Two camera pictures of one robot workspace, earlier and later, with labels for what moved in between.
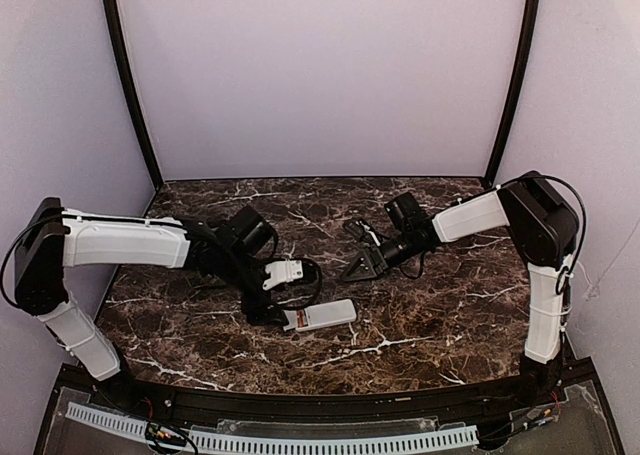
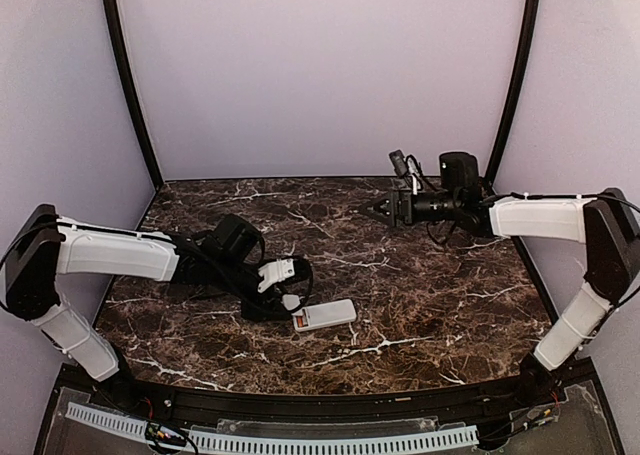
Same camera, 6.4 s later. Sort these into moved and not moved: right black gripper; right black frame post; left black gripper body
Moved: right black gripper
Not moved: right black frame post; left black gripper body
